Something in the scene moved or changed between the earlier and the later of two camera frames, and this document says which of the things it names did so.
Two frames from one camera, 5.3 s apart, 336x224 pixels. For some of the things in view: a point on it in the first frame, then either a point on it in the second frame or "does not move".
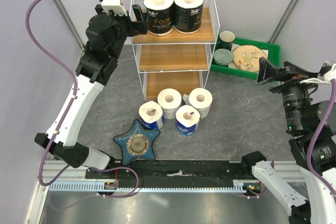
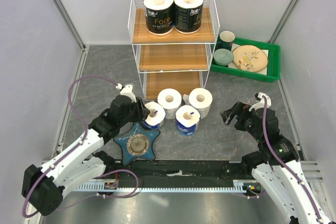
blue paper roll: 151,115 does not move
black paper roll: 159,8 does not move
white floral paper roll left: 168,99 does not move
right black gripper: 268,71 to 241,109
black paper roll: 188,11 does not move
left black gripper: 140,27 to 144,112
